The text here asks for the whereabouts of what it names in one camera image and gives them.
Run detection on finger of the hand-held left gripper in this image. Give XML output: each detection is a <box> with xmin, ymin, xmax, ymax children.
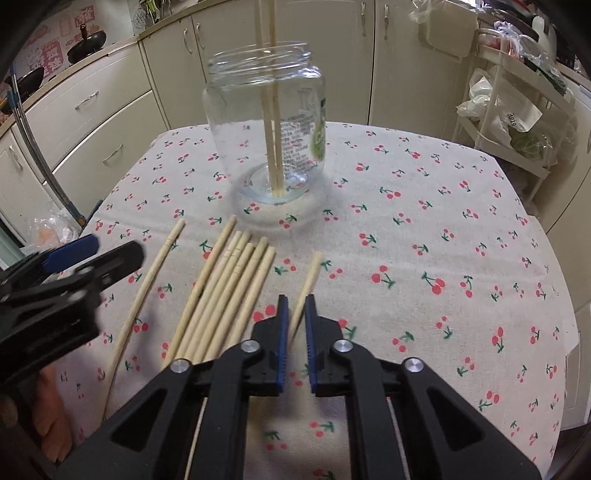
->
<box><xmin>0</xmin><ymin>234</ymin><xmax>100</xmax><ymax>289</ymax></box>
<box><xmin>58</xmin><ymin>240</ymin><xmax>149</xmax><ymax>300</ymax></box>

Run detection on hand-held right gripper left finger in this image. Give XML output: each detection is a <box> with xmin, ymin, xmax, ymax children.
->
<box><xmin>58</xmin><ymin>294</ymin><xmax>290</xmax><ymax>480</ymax></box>

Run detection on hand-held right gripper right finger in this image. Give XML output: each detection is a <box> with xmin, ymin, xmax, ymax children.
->
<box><xmin>305</xmin><ymin>294</ymin><xmax>542</xmax><ymax>480</ymax></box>

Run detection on light wooden chopstick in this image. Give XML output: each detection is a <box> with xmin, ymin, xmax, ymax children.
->
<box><xmin>255</xmin><ymin>0</ymin><xmax>278</xmax><ymax>202</ymax></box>
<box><xmin>267</xmin><ymin>0</ymin><xmax>285</xmax><ymax>202</ymax></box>
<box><xmin>102</xmin><ymin>218</ymin><xmax>187</xmax><ymax>414</ymax></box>
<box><xmin>287</xmin><ymin>250</ymin><xmax>325</xmax><ymax>350</ymax></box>

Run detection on row of wooden chopsticks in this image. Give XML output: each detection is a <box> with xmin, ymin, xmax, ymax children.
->
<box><xmin>161</xmin><ymin>215</ymin><xmax>277</xmax><ymax>370</ymax></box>

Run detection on clear glass jar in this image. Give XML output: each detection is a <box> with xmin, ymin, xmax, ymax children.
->
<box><xmin>202</xmin><ymin>41</ymin><xmax>328</xmax><ymax>205</ymax></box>

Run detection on crumpled clear plastic bag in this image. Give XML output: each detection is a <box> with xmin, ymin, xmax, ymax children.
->
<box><xmin>25</xmin><ymin>208</ymin><xmax>82</xmax><ymax>246</ymax></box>

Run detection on mop pole with blue clip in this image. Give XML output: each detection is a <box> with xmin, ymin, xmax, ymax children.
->
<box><xmin>6</xmin><ymin>73</ymin><xmax>89</xmax><ymax>228</ymax></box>

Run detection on cream kitchen base cabinets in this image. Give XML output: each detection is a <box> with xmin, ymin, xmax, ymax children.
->
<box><xmin>0</xmin><ymin>0</ymin><xmax>591</xmax><ymax>234</ymax></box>

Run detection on cherry print tablecloth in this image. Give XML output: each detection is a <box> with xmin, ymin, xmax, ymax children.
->
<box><xmin>44</xmin><ymin>121</ymin><xmax>581</xmax><ymax>480</ymax></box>

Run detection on black cooking pot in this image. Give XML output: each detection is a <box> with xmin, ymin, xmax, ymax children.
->
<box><xmin>4</xmin><ymin>67</ymin><xmax>45</xmax><ymax>89</ymax></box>

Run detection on black wok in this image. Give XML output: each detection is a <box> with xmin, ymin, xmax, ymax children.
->
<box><xmin>67</xmin><ymin>25</ymin><xmax>112</xmax><ymax>65</ymax></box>

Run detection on metal dish rack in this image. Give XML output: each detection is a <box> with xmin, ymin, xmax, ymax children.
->
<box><xmin>133</xmin><ymin>0</ymin><xmax>168</xmax><ymax>29</ymax></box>

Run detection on white plastic bag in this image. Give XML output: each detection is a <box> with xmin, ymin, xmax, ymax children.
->
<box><xmin>456</xmin><ymin>68</ymin><xmax>544</xmax><ymax>136</ymax></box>

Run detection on white tiered storage cart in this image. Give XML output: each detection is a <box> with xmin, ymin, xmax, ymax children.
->
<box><xmin>451</xmin><ymin>27</ymin><xmax>579</xmax><ymax>200</ymax></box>

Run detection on hanging bin with plastic bag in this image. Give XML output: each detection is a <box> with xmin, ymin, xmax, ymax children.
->
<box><xmin>410</xmin><ymin>0</ymin><xmax>479</xmax><ymax>59</ymax></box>

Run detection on clear bags of produce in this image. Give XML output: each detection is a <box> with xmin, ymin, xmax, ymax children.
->
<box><xmin>479</xmin><ymin>18</ymin><xmax>570</xmax><ymax>90</ymax></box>

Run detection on white thermos jug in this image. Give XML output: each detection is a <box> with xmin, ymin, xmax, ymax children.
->
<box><xmin>530</xmin><ymin>14</ymin><xmax>560</xmax><ymax>52</ymax></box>

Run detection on pink wall stickers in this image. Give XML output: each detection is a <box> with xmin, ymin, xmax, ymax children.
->
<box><xmin>22</xmin><ymin>28</ymin><xmax>64</xmax><ymax>71</ymax></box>

